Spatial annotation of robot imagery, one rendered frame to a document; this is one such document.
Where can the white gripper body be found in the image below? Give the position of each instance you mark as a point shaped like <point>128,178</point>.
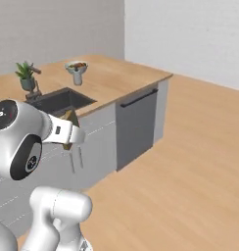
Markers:
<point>75,134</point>

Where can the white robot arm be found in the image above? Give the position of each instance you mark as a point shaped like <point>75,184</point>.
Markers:
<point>13,153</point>

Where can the grey counter end panel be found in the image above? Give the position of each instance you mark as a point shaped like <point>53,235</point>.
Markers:
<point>161,111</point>

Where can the grey cupboard door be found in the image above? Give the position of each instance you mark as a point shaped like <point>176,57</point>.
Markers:
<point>99,147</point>
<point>57,170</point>

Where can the dark sink basin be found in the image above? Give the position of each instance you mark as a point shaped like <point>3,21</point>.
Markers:
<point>66,99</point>

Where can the bronze tap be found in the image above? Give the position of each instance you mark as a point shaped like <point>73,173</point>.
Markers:
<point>32,94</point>

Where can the grey dishwasher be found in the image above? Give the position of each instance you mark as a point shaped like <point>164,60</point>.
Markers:
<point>136,134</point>

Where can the grey footed bowl with fruit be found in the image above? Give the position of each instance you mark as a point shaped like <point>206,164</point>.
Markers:
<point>77,69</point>

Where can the green plant in grey pot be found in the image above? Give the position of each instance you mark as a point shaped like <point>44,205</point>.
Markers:
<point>26,78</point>

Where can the grey drawer fronts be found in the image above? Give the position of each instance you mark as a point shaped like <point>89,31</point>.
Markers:
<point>10,202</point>

